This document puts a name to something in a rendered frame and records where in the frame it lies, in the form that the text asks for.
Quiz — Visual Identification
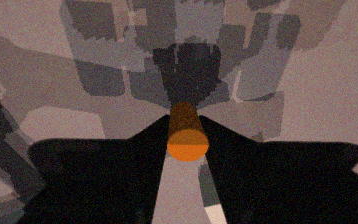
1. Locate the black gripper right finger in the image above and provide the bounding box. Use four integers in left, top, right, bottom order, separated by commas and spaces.
199, 115, 358, 224

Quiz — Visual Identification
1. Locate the orange cylinder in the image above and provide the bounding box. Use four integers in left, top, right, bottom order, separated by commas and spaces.
167, 102, 209, 162

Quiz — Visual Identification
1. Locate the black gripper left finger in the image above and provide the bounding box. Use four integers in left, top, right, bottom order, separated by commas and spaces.
27, 115, 170, 224

